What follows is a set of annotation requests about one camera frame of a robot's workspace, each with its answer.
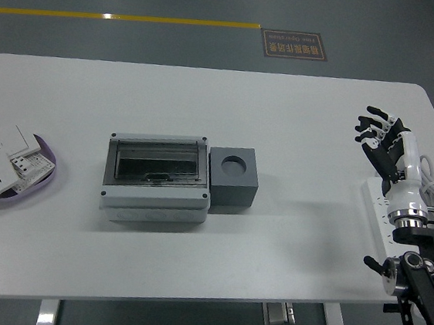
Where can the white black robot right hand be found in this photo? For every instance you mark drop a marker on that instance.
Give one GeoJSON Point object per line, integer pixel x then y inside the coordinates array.
{"type": "Point", "coordinates": [406, 190]}

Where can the smoky transparent box lid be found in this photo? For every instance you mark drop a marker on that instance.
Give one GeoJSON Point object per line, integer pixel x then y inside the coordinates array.
{"type": "Point", "coordinates": [159, 162]}

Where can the grey electrical enclosure box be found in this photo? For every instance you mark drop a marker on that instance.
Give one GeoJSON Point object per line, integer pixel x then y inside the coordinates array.
{"type": "Point", "coordinates": [150, 206]}

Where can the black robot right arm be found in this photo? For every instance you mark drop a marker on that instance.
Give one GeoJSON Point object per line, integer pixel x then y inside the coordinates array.
{"type": "Point", "coordinates": [430, 278]}

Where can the dark grey cube with hole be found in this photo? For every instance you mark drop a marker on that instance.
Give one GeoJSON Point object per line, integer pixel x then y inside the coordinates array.
{"type": "Point", "coordinates": [232, 197]}

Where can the white power strip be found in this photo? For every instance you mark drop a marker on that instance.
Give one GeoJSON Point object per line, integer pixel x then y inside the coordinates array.
{"type": "Point", "coordinates": [373, 191]}

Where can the dark floor sign orange text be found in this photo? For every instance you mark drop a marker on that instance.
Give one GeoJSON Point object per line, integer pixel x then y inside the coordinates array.
{"type": "Point", "coordinates": [294, 45]}

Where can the yellow floor tape line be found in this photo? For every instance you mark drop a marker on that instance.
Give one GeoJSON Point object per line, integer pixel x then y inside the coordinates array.
{"type": "Point", "coordinates": [119, 17]}

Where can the purple shallow tray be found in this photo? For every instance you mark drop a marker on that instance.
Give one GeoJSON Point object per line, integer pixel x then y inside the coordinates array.
{"type": "Point", "coordinates": [33, 193]}

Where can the upturned white socket module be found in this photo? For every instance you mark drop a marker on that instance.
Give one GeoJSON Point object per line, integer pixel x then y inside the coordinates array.
{"type": "Point", "coordinates": [30, 168]}

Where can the grey metal table bracket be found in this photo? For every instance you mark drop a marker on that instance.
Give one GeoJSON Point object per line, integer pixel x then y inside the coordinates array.
{"type": "Point", "coordinates": [278, 314]}

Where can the white rocker switch plate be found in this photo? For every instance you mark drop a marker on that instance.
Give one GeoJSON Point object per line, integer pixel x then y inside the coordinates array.
{"type": "Point", "coordinates": [14, 137]}

